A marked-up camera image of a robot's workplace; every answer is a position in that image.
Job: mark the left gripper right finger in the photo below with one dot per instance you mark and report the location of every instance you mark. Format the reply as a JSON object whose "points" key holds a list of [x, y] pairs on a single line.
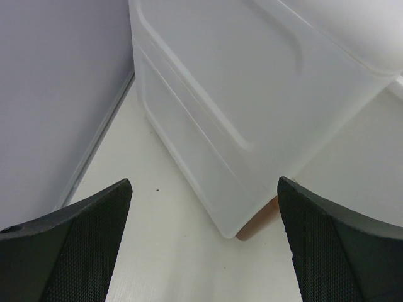
{"points": [[339, 254]]}

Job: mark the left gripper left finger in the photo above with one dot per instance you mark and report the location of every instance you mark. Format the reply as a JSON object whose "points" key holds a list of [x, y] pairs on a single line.
{"points": [[69, 254]]}

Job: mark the brown drawer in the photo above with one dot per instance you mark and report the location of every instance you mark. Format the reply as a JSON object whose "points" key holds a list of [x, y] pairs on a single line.
{"points": [[262, 219]]}

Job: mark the beige drawer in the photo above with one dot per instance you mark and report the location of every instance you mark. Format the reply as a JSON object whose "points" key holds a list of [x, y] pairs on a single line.
{"points": [[361, 167]]}

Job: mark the white plastic shoe cabinet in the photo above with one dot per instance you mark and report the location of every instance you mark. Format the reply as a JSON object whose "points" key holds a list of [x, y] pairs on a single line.
{"points": [[245, 92]]}

